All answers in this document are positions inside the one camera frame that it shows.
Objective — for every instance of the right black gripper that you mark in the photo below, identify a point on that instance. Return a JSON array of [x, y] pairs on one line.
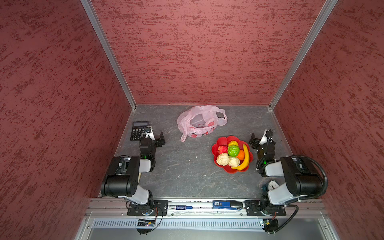
[[256, 142]]

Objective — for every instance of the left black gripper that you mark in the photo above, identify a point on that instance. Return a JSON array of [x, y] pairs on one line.
[[158, 140]]

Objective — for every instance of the fake orange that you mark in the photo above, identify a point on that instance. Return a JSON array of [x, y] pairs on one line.
[[241, 155]]

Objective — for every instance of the fake yellow banana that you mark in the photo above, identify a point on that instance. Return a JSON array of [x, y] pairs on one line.
[[244, 164]]

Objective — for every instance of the fake small tan fruit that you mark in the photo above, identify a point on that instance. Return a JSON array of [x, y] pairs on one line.
[[234, 162]]

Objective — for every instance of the fake yellow lemon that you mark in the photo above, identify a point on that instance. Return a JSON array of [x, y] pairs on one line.
[[233, 143]]

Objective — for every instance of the fake red apple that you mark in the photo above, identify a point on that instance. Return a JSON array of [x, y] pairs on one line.
[[222, 150]]

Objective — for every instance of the red flower-shaped plastic bowl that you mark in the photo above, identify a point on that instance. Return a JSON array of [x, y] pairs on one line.
[[223, 141]]

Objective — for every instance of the pink plastic bag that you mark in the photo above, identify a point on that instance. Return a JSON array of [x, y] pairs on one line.
[[200, 120]]

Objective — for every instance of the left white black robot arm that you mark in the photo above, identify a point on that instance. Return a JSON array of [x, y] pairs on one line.
[[122, 177]]

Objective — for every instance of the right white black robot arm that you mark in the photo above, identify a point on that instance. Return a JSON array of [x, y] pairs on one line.
[[304, 177]]

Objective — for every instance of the black calculator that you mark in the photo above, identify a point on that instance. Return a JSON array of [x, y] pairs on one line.
[[138, 130]]

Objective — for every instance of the white analog clock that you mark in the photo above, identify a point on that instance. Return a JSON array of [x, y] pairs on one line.
[[272, 185]]

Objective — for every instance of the blue marker pen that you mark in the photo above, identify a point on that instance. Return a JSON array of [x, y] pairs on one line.
[[180, 207]]

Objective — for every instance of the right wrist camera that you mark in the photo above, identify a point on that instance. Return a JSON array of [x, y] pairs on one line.
[[267, 136]]

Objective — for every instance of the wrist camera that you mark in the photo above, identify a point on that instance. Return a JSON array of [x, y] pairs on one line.
[[267, 136], [148, 132]]

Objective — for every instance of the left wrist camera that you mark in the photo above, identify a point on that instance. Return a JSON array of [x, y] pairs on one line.
[[148, 132]]

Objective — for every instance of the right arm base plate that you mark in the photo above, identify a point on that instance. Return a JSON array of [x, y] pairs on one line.
[[253, 208]]

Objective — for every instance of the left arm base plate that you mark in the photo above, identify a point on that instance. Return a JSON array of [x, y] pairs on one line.
[[160, 207]]

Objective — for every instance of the perforated metal front rail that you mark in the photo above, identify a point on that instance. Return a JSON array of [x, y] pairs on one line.
[[252, 225]]

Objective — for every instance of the left aluminium corner post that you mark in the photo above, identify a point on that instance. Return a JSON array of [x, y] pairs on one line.
[[97, 26]]

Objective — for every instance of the aluminium corner post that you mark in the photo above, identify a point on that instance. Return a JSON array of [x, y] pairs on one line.
[[317, 26], [97, 26]]

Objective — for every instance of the right aluminium corner post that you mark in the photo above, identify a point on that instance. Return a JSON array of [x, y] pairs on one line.
[[317, 26]]

